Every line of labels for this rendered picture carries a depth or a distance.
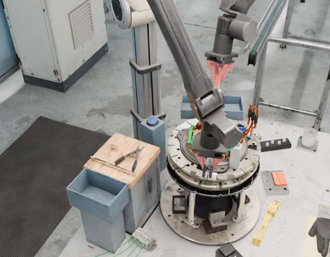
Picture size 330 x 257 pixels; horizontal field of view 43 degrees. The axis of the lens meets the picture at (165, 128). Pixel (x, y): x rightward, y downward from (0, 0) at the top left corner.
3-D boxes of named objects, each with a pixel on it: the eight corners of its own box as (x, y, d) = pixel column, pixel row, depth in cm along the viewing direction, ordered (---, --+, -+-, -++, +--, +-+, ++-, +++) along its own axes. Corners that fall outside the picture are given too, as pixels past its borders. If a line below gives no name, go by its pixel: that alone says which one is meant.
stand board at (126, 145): (131, 189, 137) (130, 184, 136) (84, 171, 144) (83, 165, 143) (160, 152, 151) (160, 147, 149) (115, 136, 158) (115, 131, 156)
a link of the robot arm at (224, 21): (228, 13, 128) (214, 12, 125) (244, 17, 123) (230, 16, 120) (224, 35, 131) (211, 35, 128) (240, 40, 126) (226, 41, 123)
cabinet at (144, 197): (136, 237, 154) (131, 188, 137) (94, 219, 161) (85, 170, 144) (161, 201, 167) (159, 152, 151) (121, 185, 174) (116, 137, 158)
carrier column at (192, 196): (193, 226, 155) (194, 187, 141) (187, 224, 156) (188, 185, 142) (196, 221, 156) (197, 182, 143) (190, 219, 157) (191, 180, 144)
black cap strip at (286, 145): (291, 148, 190) (292, 144, 188) (259, 152, 188) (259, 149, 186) (286, 140, 193) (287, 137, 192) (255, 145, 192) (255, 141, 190)
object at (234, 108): (236, 147, 191) (242, 95, 173) (237, 163, 182) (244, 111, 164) (181, 145, 192) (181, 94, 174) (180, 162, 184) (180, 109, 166)
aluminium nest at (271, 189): (289, 194, 169) (290, 190, 167) (266, 195, 168) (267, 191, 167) (281, 173, 178) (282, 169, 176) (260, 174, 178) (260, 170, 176)
